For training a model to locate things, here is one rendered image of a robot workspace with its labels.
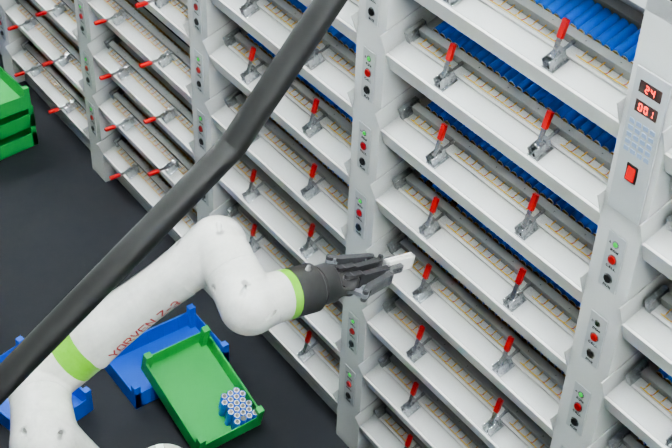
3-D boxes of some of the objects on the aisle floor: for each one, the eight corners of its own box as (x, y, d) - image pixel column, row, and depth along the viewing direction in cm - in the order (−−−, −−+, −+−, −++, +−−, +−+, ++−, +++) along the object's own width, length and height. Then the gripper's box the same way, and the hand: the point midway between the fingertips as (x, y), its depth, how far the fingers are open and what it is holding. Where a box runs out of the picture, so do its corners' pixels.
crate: (136, 409, 341) (134, 389, 336) (101, 364, 353) (98, 344, 348) (229, 364, 355) (229, 344, 350) (192, 322, 368) (191, 302, 363)
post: (356, 456, 331) (399, -153, 225) (335, 433, 337) (367, -171, 231) (415, 423, 341) (482, -176, 235) (394, 401, 346) (450, -193, 241)
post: (216, 303, 374) (197, -268, 269) (200, 285, 380) (174, -281, 275) (272, 278, 384) (274, -283, 278) (255, 261, 390) (251, -295, 284)
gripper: (290, 282, 235) (386, 256, 249) (330, 323, 227) (428, 294, 241) (297, 250, 231) (395, 225, 245) (339, 290, 223) (437, 262, 237)
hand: (398, 263), depth 241 cm, fingers closed
